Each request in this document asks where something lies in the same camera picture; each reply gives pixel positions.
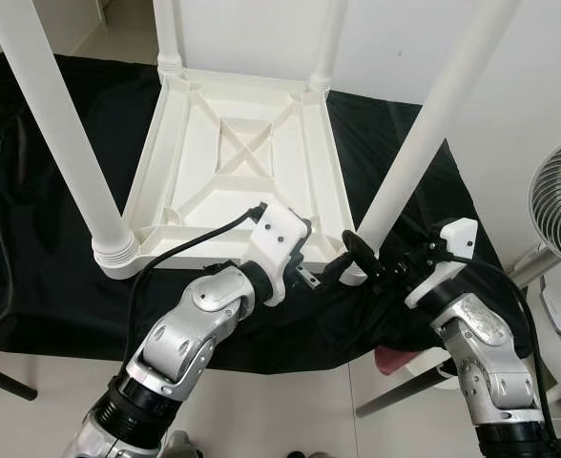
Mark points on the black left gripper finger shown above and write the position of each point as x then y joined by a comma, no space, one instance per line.
337,268
308,228

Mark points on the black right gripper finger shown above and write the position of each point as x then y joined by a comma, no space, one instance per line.
363,255

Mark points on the white plastic children table top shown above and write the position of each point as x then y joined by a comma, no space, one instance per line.
180,143

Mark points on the pink cloth with white hem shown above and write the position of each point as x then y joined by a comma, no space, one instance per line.
393,361

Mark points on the black robot right foot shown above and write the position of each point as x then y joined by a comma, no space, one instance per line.
295,454

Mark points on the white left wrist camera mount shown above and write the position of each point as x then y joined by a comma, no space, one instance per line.
280,234

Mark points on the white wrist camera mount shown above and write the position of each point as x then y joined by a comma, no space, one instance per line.
457,234
280,234

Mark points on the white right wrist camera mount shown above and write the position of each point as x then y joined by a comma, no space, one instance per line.
457,234

